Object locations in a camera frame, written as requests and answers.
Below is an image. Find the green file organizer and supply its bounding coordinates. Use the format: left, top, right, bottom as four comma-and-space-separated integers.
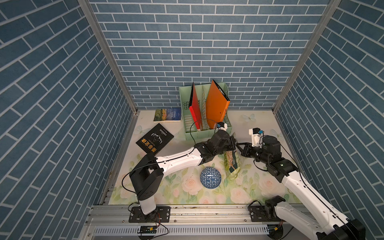
179, 84, 215, 140

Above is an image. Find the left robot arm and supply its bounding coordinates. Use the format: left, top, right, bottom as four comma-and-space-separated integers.
125, 130, 237, 216

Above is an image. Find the orange folder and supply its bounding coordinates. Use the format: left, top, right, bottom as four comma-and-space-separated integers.
206, 80, 230, 129

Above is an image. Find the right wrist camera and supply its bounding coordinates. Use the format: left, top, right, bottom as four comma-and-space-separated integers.
249, 128, 264, 147

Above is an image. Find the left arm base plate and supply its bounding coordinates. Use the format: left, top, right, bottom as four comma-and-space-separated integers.
129, 206, 171, 223

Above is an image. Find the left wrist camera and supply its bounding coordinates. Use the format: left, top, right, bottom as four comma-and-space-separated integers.
216, 122, 228, 131

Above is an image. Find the landscape cover book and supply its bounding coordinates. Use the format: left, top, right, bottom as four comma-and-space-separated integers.
154, 108, 182, 123

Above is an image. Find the green oats bag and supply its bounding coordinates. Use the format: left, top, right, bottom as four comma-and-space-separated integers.
224, 151, 241, 178

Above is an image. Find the blue patterned bowl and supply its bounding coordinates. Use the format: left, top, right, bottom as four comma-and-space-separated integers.
200, 167, 222, 189

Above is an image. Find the black book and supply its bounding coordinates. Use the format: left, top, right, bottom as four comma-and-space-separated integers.
136, 124, 174, 155

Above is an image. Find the aluminium front rail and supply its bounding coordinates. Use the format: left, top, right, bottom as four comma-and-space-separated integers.
77, 203, 331, 240

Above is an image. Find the red folder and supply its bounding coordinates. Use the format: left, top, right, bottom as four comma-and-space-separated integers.
189, 84, 203, 131

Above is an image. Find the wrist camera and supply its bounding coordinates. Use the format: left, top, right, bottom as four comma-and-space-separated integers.
216, 122, 228, 131
249, 128, 264, 147

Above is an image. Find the small black controller box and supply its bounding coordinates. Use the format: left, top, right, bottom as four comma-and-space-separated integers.
138, 226, 157, 235

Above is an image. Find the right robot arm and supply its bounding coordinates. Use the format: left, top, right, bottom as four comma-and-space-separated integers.
236, 134, 366, 240

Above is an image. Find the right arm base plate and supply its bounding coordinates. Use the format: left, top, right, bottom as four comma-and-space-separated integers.
247, 205, 282, 222

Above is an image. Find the floral table mat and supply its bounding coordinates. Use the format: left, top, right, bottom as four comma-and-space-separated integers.
106, 111, 299, 205

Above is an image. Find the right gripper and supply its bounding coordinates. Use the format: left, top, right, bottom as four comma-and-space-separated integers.
235, 142, 269, 165

